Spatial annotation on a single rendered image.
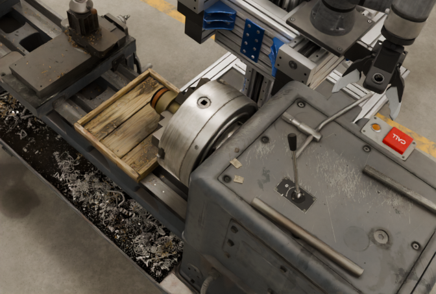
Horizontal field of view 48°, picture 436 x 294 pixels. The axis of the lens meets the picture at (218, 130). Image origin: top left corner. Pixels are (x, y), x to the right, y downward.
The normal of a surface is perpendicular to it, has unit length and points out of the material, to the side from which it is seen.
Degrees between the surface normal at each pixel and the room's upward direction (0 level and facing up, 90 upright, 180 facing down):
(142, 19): 0
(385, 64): 17
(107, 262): 0
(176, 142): 55
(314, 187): 0
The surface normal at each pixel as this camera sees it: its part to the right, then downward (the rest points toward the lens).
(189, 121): -0.25, -0.20
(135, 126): 0.09, -0.58
